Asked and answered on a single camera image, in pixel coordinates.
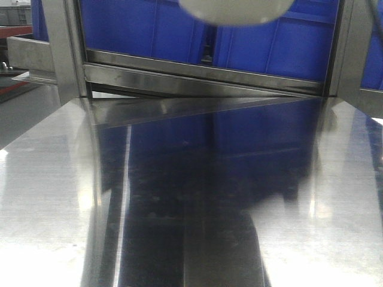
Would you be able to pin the blue crate behind left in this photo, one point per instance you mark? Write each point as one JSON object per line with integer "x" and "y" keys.
{"x": 156, "y": 29}

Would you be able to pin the blue crate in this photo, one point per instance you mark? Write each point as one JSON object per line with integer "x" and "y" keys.
{"x": 296, "y": 45}
{"x": 156, "y": 29}
{"x": 372, "y": 74}
{"x": 39, "y": 28}

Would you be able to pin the blue crate behind right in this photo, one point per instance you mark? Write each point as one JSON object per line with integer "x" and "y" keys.
{"x": 296, "y": 45}

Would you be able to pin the blue crate far left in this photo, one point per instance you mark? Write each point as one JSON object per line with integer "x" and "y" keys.
{"x": 39, "y": 28}

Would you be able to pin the blue crate far right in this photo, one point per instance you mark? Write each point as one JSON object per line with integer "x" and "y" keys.
{"x": 372, "y": 74}

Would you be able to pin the stainless steel shelf frame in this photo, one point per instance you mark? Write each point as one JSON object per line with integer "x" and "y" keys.
{"x": 77, "y": 71}

